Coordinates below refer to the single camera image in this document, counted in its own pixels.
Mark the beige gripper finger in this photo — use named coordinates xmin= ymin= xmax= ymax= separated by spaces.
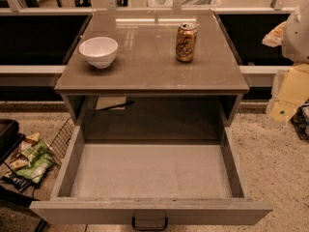
xmin=262 ymin=21 xmax=286 ymax=47

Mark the orange soda can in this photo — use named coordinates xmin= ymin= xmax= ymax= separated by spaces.
xmin=176 ymin=22 xmax=197 ymax=63

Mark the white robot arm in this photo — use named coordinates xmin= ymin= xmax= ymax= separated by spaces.
xmin=262 ymin=0 xmax=309 ymax=64

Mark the grey cabinet with glossy top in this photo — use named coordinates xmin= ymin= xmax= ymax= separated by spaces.
xmin=55 ymin=10 xmax=248 ymax=124

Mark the open grey top drawer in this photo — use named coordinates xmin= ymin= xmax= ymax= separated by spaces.
xmin=31 ymin=129 xmax=272 ymax=226

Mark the clear plastic bin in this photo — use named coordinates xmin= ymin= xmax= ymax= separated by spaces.
xmin=147 ymin=0 xmax=221 ymax=8

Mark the white ceramic bowl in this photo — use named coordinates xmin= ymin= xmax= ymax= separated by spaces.
xmin=78 ymin=37 xmax=118 ymax=69

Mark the tan chip bag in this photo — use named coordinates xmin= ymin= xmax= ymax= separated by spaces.
xmin=24 ymin=132 xmax=40 ymax=145

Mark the green snack bag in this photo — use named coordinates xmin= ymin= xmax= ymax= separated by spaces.
xmin=16 ymin=140 xmax=53 ymax=184

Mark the black tray left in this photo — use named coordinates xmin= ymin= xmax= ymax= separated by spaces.
xmin=0 ymin=119 xmax=25 ymax=164

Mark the dark snack packet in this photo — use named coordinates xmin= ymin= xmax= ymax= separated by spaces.
xmin=1 ymin=173 xmax=31 ymax=191

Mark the black wire basket right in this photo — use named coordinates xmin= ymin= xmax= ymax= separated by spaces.
xmin=291 ymin=102 xmax=309 ymax=141

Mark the black wire basket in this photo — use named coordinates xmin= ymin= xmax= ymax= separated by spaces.
xmin=49 ymin=119 xmax=74 ymax=165
xmin=291 ymin=102 xmax=309 ymax=141

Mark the black drawer handle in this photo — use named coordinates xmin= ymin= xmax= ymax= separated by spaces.
xmin=131 ymin=217 xmax=168 ymax=232

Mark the black wire basket left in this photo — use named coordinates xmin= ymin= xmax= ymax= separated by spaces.
xmin=49 ymin=119 xmax=74 ymax=165

